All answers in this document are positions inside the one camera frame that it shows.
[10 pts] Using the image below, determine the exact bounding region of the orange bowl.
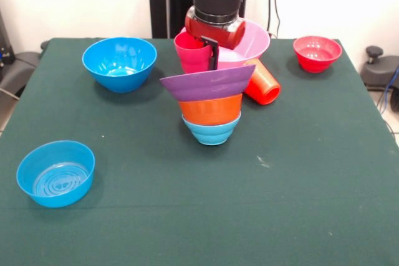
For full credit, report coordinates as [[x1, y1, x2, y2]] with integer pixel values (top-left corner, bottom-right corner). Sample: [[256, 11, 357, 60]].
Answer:
[[178, 92, 243, 126]]

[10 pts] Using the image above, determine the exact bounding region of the wide purple bowl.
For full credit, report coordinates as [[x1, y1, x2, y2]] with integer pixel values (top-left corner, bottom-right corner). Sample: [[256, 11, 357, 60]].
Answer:
[[159, 64, 257, 102]]

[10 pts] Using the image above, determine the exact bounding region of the large pink bowl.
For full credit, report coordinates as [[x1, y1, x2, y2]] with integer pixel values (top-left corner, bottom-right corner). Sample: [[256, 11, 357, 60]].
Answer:
[[180, 18, 271, 70]]

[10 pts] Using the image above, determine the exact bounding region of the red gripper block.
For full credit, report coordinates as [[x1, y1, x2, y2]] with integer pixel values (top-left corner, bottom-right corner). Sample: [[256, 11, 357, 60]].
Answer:
[[184, 6, 246, 71]]

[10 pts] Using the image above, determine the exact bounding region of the grey black equipment base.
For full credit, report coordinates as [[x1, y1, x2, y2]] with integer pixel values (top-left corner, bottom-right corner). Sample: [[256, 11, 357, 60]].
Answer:
[[0, 50, 41, 98], [361, 45, 399, 92]]

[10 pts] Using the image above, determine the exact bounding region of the flat-bottomed blue bowl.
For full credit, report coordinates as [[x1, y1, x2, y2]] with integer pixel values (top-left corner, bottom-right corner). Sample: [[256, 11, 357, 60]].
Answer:
[[16, 140, 96, 209]]

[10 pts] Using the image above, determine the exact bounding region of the ribbed cyan bowl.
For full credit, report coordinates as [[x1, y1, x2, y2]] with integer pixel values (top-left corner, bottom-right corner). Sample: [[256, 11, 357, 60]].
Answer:
[[181, 113, 243, 146]]

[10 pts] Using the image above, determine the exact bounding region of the red cup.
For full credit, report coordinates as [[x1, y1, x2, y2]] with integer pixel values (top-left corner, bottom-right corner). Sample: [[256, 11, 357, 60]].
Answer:
[[243, 59, 281, 106]]

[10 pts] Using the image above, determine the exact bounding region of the ribbed pink-red cup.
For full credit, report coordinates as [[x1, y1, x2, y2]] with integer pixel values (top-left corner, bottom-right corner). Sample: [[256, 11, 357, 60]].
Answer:
[[173, 31, 213, 74]]

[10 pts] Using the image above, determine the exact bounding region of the small crimson bowl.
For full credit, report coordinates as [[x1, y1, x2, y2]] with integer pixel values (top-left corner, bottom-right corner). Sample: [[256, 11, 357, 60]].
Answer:
[[292, 36, 343, 74]]

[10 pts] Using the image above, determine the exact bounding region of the deep blue bowl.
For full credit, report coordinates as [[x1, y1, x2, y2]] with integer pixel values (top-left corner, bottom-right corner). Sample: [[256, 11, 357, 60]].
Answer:
[[82, 37, 158, 94]]

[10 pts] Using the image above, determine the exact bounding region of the dark green table cloth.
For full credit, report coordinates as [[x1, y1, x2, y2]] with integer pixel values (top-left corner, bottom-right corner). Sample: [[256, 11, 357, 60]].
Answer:
[[0, 37, 399, 266]]

